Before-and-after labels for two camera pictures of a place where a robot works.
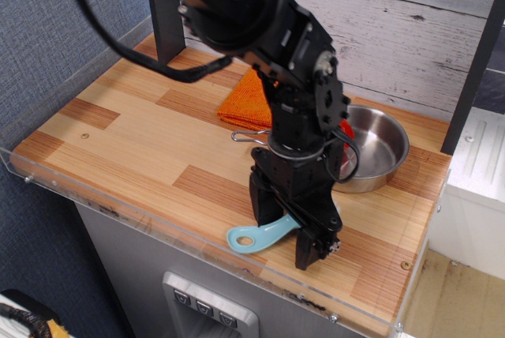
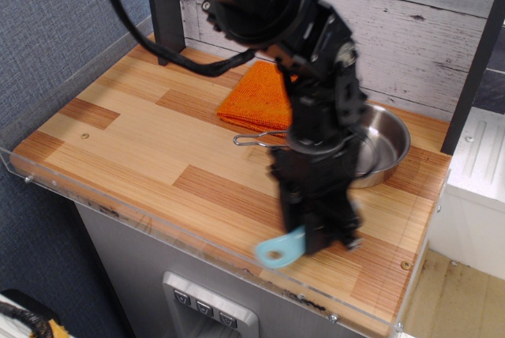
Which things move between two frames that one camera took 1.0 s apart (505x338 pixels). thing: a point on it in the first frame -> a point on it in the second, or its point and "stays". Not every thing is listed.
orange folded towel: [247, 106] stays
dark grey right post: [491, 31] stays
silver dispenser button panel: [194, 310] stays
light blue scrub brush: [263, 235] -> [291, 245]
